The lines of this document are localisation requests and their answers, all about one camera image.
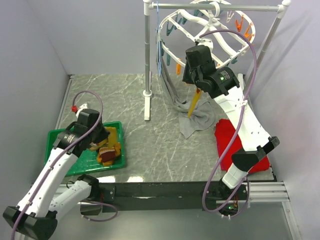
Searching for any bright yellow sock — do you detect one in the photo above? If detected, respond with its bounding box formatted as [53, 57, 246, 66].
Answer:
[89, 126, 118, 151]
[187, 88, 202, 118]

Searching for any mustard yellow sock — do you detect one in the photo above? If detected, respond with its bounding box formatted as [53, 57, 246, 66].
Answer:
[101, 159, 121, 167]
[97, 142, 121, 163]

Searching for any white clip sock hanger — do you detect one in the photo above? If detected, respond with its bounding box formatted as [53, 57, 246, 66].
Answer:
[156, 0, 256, 75]

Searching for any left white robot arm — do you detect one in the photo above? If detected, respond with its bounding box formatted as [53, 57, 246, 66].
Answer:
[3, 108, 110, 240]

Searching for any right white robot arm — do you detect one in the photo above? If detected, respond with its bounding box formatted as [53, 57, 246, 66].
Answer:
[182, 45, 280, 200]

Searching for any grey tank top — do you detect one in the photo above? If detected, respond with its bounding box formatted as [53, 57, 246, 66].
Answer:
[159, 57, 215, 139]

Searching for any green plastic tray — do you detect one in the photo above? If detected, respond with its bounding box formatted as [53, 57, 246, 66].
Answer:
[43, 121, 126, 177]

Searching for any red folded cloth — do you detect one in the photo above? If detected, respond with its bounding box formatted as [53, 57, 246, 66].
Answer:
[214, 118, 271, 175]

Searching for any white clothes rack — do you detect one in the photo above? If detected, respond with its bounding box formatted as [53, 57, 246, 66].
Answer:
[143, 0, 291, 121]

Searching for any black base beam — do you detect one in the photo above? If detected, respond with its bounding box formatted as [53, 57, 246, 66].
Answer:
[89, 181, 233, 211]

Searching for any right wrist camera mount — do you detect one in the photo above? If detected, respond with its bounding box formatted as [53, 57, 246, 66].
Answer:
[195, 38, 214, 51]

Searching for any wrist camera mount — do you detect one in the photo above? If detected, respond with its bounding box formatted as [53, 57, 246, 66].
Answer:
[195, 38, 214, 51]
[71, 102, 89, 118]

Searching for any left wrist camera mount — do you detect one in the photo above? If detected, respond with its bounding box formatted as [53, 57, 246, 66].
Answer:
[71, 102, 89, 118]

